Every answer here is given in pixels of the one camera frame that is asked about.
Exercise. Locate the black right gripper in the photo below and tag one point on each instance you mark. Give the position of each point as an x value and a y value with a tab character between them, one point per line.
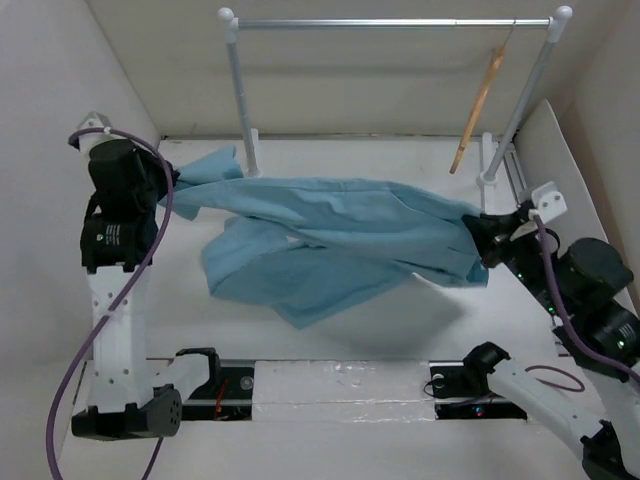
492	233

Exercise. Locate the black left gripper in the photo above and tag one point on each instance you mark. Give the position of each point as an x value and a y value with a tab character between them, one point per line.
151	159

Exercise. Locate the light blue trousers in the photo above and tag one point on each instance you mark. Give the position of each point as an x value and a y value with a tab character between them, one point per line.
311	247

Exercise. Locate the wooden clothes hanger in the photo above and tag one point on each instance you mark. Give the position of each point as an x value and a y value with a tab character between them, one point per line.
489	77

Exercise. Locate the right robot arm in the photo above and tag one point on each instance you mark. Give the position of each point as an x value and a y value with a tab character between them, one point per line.
579	287

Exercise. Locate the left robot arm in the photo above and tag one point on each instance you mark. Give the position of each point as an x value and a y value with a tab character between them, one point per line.
119	238

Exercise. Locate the white metal clothes rack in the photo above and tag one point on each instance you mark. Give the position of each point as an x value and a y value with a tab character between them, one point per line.
491	157

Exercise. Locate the aluminium rail on right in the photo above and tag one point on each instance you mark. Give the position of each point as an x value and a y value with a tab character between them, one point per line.
515	174

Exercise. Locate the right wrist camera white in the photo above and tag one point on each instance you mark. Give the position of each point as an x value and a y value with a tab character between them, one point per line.
545	202

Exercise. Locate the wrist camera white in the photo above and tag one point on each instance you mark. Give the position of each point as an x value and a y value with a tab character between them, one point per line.
545	202
93	130

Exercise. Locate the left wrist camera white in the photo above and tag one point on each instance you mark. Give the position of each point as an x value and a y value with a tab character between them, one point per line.
93	130

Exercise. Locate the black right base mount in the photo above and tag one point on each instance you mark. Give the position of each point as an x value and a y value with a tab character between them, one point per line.
458	396

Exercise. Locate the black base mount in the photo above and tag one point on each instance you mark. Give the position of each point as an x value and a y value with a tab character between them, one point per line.
230	399
458	396

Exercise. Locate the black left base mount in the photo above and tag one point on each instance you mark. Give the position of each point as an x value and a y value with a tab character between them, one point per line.
230	399

